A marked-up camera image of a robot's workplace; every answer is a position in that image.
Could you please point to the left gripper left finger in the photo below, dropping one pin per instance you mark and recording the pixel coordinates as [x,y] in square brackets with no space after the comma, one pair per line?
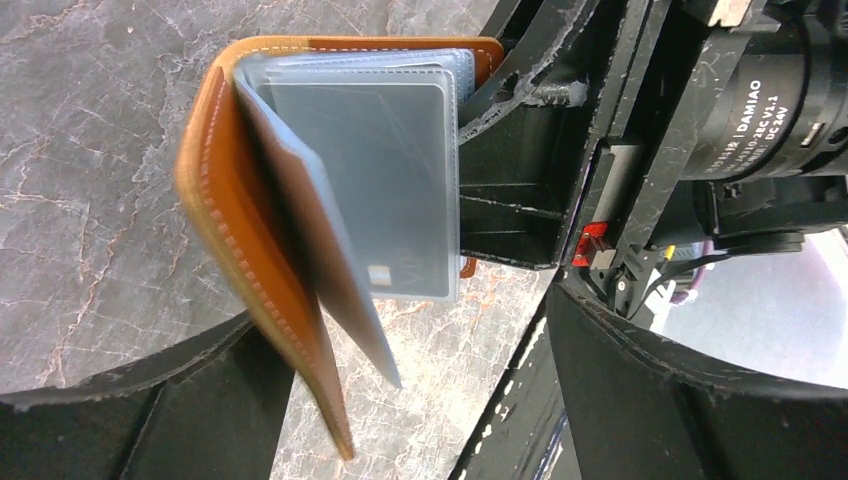
[209,407]

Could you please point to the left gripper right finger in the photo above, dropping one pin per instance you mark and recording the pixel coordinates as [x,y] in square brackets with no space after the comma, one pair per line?
[601,398]

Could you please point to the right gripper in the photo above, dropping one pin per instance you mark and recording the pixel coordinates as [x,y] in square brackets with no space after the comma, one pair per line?
[728,139]

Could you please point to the brown leather card holder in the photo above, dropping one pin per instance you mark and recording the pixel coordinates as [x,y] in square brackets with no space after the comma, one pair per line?
[322,172]

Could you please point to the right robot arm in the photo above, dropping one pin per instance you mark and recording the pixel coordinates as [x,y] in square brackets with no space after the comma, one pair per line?
[628,143]

